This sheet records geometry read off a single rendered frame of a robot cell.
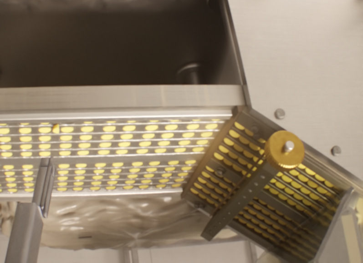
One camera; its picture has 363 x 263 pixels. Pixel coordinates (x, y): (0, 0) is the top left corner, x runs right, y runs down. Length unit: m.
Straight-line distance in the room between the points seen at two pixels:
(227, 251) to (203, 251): 0.19
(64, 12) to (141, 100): 0.17
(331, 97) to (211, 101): 0.11
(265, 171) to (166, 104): 0.10
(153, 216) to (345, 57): 0.31
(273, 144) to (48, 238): 0.37
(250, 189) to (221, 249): 4.00
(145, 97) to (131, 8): 0.15
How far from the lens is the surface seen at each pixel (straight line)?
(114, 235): 0.75
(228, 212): 0.60
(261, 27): 0.54
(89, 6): 0.60
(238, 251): 4.57
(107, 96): 0.48
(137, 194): 0.67
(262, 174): 0.50
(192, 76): 0.72
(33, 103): 0.47
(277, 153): 0.47
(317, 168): 0.51
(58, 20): 0.62
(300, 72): 0.53
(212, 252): 4.51
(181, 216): 0.72
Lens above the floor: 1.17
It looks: 25 degrees down
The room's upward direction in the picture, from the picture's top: 172 degrees clockwise
